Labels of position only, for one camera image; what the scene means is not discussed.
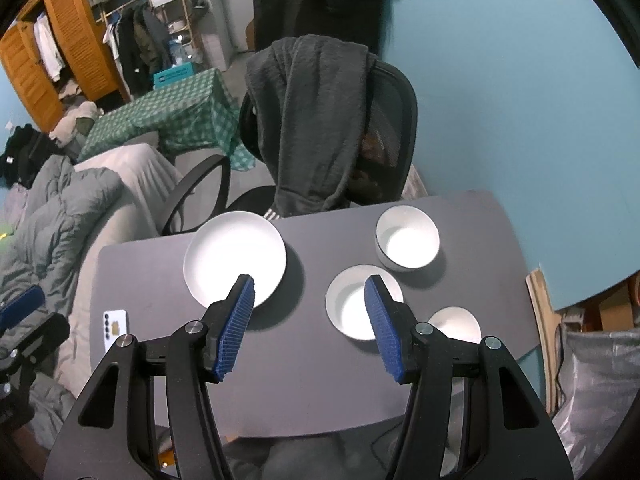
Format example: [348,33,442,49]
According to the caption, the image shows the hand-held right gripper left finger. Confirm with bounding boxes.
[45,274,257,480]

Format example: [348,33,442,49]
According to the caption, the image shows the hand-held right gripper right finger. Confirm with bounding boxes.
[364,274,576,480]

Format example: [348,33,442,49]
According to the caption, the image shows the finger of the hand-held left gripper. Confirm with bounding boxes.
[0,285,46,328]
[0,312,71,362]

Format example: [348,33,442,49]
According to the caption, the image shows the white bowl with dark rim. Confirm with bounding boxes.
[325,265,405,339]
[375,206,441,272]
[427,306,482,347]

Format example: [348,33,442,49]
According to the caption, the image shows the white plate with dark rim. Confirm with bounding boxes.
[183,211,287,309]

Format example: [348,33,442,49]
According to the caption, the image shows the white smartphone with stickers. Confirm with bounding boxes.
[102,310,130,353]

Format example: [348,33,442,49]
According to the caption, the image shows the grey quilted duvet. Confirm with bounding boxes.
[0,155,123,306]

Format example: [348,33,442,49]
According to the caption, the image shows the pile of black clothes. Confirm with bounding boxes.
[0,125,61,188]

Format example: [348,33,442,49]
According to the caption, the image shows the wooden board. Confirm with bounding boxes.
[525,267,561,411]

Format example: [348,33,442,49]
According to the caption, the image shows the light grey bed sheet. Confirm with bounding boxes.
[65,142,183,391]

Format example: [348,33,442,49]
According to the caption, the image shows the dark grey fleece hoodie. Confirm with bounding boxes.
[246,35,377,218]

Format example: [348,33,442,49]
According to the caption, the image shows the black mesh office chair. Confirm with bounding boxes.
[161,57,418,236]

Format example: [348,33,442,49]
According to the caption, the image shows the silver plastic bag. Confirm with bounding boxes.
[547,322,640,476]

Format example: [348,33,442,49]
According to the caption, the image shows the green checkered tablecloth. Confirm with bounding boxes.
[77,67,256,173]

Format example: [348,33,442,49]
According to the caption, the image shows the cardboard box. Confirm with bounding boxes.
[597,292,636,331]

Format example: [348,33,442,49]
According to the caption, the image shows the white hanging shirt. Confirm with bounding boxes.
[32,12,66,81]

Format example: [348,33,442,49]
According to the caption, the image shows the teal plastic crate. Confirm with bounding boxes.
[152,64,196,90]

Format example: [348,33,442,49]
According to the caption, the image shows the wooden louvred wardrobe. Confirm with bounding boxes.
[0,0,132,131]

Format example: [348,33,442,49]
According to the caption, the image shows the blue water bottle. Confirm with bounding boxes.
[169,39,193,67]

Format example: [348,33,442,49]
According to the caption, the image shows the dark coats on clothes rack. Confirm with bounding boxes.
[102,2,173,96]

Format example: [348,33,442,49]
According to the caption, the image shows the grey door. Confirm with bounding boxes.
[202,0,256,68]

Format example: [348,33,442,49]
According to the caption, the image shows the black hanging jacket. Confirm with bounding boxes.
[250,0,401,58]

